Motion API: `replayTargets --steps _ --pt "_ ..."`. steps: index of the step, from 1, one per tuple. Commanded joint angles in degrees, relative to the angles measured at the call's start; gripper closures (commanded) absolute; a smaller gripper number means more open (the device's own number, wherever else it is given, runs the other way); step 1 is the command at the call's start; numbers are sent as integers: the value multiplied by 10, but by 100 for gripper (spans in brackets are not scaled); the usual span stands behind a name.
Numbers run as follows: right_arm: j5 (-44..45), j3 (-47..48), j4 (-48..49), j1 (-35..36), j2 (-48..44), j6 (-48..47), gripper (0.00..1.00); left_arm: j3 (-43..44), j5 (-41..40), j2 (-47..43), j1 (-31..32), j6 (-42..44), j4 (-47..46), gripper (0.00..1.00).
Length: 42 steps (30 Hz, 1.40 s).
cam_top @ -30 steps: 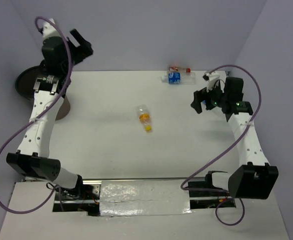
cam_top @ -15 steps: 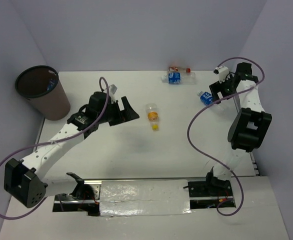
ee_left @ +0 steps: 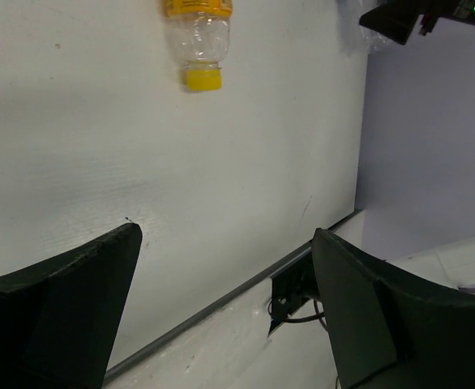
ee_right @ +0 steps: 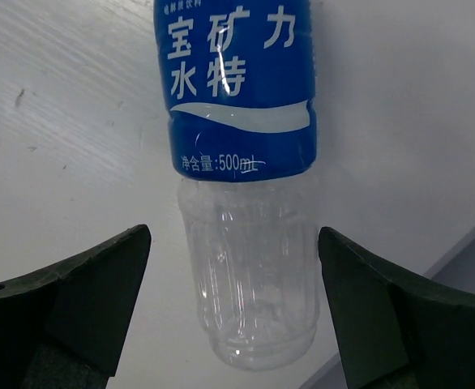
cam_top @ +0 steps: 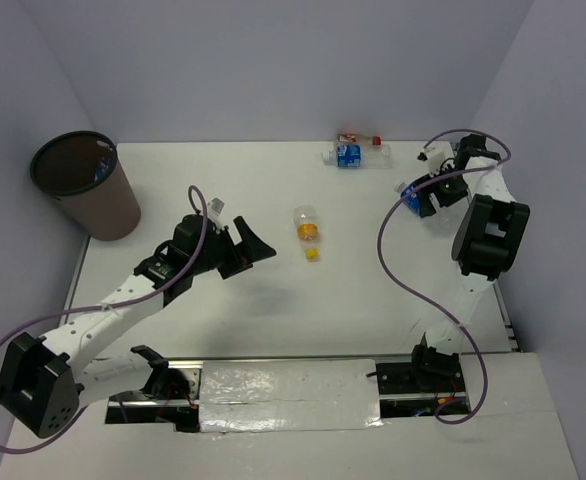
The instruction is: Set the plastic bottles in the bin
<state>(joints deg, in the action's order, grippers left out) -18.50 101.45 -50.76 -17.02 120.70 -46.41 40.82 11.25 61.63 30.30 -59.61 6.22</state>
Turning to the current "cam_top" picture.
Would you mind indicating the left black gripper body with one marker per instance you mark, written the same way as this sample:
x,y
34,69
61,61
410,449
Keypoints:
x,y
221,254

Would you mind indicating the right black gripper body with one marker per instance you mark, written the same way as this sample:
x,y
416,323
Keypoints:
x,y
446,193

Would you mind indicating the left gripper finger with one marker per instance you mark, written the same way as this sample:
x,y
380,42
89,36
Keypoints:
x,y
253,250
247,235

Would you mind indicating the blue label bottle white cap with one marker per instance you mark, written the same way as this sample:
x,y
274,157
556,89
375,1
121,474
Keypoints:
x,y
411,200

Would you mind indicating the orange label bottle yellow cap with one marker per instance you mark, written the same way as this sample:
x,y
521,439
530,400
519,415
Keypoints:
x,y
307,231

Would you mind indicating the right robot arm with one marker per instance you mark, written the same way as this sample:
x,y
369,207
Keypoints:
x,y
484,247

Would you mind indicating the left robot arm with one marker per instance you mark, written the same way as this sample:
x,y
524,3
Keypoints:
x,y
45,380

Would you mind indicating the brown round waste bin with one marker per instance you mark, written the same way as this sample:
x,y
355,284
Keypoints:
x,y
63,169

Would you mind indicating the blue label bottle at back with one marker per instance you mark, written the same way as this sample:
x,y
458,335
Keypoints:
x,y
356,156

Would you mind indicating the red label bottle red cap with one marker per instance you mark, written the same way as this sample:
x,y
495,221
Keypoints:
x,y
358,139

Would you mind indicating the silver foil tape sheet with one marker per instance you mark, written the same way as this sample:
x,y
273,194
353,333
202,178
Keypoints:
x,y
318,395

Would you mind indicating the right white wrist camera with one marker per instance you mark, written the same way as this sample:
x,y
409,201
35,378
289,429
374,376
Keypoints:
x,y
434,158

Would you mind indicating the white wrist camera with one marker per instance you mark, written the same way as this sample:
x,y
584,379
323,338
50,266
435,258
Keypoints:
x,y
214,212
434,158

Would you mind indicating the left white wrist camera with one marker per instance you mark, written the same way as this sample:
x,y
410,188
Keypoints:
x,y
214,212

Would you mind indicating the metal base rail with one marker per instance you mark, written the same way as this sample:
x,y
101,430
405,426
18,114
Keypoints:
x,y
177,404

